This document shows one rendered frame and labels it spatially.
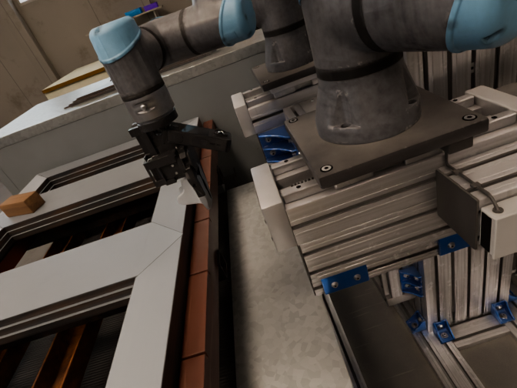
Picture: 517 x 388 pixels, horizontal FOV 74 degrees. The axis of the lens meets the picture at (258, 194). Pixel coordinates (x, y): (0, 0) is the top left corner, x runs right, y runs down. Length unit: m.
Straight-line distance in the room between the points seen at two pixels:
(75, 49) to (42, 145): 7.68
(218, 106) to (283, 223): 1.02
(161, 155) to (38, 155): 1.14
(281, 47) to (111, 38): 0.48
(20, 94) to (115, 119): 8.52
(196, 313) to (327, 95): 0.42
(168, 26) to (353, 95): 0.33
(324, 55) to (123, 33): 0.29
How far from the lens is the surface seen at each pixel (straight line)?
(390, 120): 0.48
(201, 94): 1.46
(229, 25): 0.59
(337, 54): 0.47
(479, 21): 0.36
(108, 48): 0.59
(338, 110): 0.49
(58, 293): 0.84
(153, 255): 0.75
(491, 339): 1.26
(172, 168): 0.64
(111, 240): 0.89
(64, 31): 9.32
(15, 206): 1.36
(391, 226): 0.59
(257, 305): 0.80
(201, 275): 0.70
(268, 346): 0.73
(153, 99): 0.59
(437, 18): 0.37
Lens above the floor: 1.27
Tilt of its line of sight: 32 degrees down
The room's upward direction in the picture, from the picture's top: 21 degrees counter-clockwise
